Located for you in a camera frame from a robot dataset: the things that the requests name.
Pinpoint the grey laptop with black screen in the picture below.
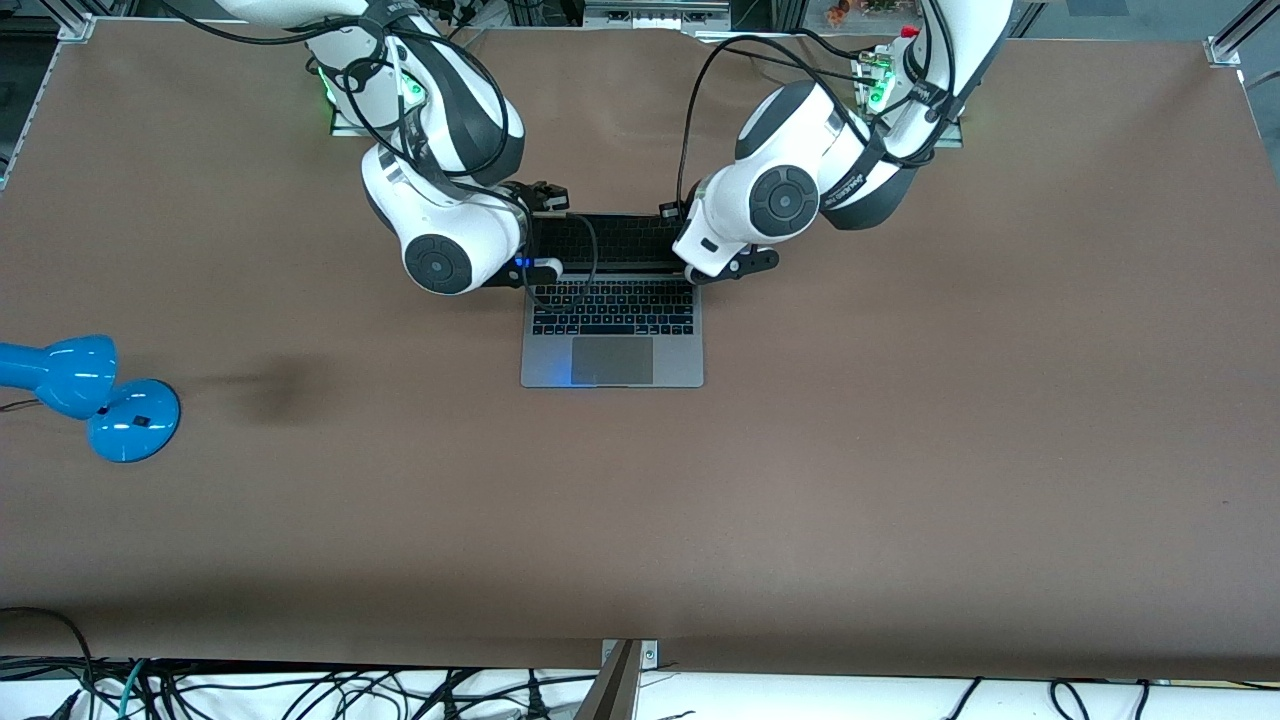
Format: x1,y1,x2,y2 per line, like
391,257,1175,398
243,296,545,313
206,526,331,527
520,211,706,389

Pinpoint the grey electronics box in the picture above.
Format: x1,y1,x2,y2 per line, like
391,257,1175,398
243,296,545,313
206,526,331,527
583,0,731,31

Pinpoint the blue desk lamp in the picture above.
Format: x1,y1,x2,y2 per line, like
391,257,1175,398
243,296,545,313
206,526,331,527
0,334,182,464

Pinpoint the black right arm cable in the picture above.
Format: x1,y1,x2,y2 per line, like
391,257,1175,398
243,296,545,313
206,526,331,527
160,0,601,293

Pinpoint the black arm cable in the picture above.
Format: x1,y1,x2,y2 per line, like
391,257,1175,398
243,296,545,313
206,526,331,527
160,0,601,293
677,28,961,216

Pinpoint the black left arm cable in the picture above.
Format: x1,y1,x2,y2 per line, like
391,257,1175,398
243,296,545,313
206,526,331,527
677,28,961,216

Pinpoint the black cable on table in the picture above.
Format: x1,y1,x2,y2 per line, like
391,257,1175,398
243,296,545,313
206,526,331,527
697,28,871,76

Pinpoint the metal table edge bracket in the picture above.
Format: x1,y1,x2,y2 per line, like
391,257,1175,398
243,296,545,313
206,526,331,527
575,638,661,720

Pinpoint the thin black floor cable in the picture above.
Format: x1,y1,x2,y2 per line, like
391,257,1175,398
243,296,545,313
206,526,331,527
945,677,989,720
1048,678,1096,720

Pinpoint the black looped floor cable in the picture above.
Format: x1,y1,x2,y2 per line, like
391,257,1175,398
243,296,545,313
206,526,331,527
0,606,98,701

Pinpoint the teal floor cable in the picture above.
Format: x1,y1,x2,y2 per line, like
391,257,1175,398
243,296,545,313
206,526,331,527
112,658,153,720

